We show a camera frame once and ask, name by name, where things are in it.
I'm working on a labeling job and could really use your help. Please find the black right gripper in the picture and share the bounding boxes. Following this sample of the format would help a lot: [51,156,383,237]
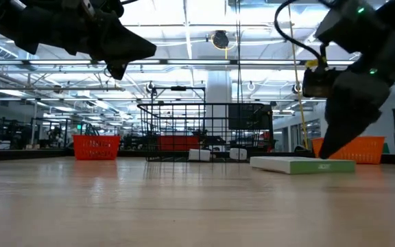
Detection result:
[318,69,392,161]

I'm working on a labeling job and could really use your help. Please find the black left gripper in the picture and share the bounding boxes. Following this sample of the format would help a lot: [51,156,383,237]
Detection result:
[12,0,158,81]

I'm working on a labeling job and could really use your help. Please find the white box with green side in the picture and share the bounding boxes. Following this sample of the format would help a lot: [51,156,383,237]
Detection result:
[249,156,357,176]

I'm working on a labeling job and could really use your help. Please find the small white rounded box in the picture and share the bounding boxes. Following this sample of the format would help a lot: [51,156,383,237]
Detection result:
[228,148,248,161]

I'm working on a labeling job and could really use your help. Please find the red background bin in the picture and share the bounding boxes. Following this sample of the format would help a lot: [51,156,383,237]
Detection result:
[156,135,200,152]

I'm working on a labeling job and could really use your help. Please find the orange plastic basket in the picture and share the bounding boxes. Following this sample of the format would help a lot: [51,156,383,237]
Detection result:
[312,135,386,165]

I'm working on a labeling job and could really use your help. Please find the long ceiling light bar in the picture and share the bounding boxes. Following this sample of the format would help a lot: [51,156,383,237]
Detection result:
[0,58,356,67]

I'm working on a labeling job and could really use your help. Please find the red plastic basket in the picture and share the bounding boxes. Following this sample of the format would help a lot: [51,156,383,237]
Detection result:
[72,134,121,161]

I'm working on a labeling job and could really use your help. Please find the dark background monitor panel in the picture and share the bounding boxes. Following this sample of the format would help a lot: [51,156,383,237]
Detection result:
[227,104,273,130]

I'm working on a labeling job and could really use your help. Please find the white building column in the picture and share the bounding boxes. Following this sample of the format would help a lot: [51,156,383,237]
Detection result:
[206,70,233,152]

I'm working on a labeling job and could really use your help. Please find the yellow hanging cord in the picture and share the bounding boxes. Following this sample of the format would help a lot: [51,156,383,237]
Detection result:
[287,0,310,150]

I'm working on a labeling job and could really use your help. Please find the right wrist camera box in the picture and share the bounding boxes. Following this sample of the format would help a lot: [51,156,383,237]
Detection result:
[302,67,343,99]

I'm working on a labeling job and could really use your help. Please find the black background overhead frame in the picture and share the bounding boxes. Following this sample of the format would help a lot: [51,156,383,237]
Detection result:
[150,85,207,104]

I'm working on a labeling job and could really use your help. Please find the black wire basket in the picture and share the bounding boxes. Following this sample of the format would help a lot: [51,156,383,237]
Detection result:
[136,102,274,163]

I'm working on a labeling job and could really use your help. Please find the black ceiling cable reel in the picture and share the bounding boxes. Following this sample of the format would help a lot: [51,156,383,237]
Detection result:
[211,30,231,51]

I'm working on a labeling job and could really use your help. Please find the black hanging cable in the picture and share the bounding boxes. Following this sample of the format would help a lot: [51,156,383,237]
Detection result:
[234,0,243,104]

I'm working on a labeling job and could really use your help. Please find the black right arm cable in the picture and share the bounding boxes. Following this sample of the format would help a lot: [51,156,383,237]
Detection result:
[274,0,326,62]

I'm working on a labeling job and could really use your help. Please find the black table edge frame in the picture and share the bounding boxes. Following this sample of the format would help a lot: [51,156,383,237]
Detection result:
[0,149,395,165]

